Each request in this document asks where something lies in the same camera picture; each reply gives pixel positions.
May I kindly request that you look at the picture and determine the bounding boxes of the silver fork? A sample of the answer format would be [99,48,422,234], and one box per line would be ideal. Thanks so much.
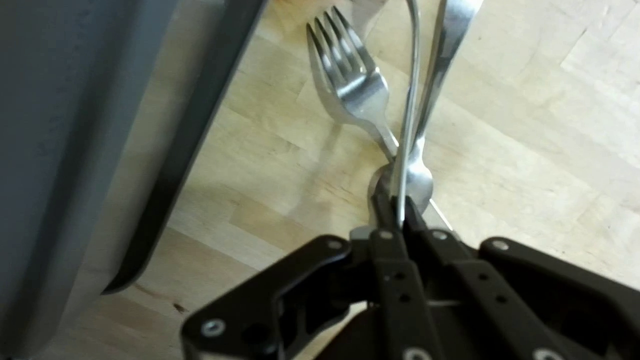
[305,6,401,162]

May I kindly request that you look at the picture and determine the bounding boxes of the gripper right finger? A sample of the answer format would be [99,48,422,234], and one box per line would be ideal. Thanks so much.
[403,196,640,360]

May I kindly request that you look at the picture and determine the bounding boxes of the silver spoon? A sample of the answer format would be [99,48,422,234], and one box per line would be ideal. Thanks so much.
[406,0,485,213]
[389,0,422,228]

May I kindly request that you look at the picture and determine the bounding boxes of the grey dish rack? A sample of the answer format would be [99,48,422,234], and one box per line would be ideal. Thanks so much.
[0,0,272,360]

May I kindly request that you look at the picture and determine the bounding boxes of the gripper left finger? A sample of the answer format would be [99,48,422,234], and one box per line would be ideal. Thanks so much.
[180,180,446,360]

